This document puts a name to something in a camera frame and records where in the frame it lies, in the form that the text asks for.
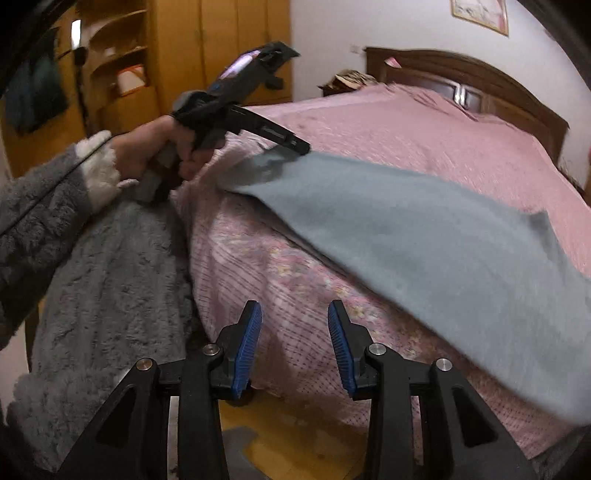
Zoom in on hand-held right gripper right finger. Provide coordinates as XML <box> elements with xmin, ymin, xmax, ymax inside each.
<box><xmin>327</xmin><ymin>299</ymin><xmax>539</xmax><ymax>480</ymax></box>

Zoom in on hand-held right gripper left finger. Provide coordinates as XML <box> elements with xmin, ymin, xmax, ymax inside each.
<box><xmin>55</xmin><ymin>299</ymin><xmax>263</xmax><ymax>480</ymax></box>

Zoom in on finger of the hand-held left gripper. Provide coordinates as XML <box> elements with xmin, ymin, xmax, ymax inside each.
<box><xmin>228</xmin><ymin>105</ymin><xmax>311</xmax><ymax>155</ymax></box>

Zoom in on grey-blue pants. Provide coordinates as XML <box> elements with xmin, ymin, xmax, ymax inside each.
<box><xmin>216</xmin><ymin>150</ymin><xmax>591</xmax><ymax>424</ymax></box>

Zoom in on person's left forearm grey sleeve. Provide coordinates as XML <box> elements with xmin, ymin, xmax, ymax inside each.
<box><xmin>0</xmin><ymin>130</ymin><xmax>136</xmax><ymax>352</ymax></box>

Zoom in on person's left hand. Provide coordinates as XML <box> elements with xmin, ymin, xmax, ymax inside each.
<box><xmin>112</xmin><ymin>114</ymin><xmax>226</xmax><ymax>182</ymax></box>

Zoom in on wooden wardrobe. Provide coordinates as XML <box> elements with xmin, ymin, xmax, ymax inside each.
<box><xmin>0</xmin><ymin>0</ymin><xmax>294</xmax><ymax>178</ymax></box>

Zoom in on white orange box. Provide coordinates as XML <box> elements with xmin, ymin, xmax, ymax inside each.
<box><xmin>115</xmin><ymin>65</ymin><xmax>151</xmax><ymax>99</ymax></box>

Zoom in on brown patterned cloth pile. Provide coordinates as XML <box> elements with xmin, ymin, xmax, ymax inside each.
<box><xmin>329</xmin><ymin>69</ymin><xmax>378</xmax><ymax>92</ymax></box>

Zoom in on pink floral bedspread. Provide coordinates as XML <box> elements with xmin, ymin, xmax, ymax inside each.
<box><xmin>170</xmin><ymin>82</ymin><xmax>591</xmax><ymax>462</ymax></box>

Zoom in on black stand with light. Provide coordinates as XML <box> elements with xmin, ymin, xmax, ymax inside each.
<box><xmin>55</xmin><ymin>21</ymin><xmax>94</xmax><ymax>134</ymax></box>

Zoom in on person's grey fluffy robe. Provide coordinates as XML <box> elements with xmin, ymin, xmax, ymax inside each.
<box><xmin>9</xmin><ymin>198</ymin><xmax>206</xmax><ymax>472</ymax></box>

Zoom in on dark hanging clothes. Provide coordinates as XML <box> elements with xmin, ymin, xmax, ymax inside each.
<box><xmin>4</xmin><ymin>51</ymin><xmax>71</xmax><ymax>136</ymax></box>

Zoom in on wooden bed headboard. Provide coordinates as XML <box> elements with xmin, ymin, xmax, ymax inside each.
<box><xmin>364</xmin><ymin>46</ymin><xmax>571</xmax><ymax>163</ymax></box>

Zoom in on framed wall picture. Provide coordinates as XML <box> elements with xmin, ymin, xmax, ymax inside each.
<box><xmin>450</xmin><ymin>0</ymin><xmax>510</xmax><ymax>37</ymax></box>

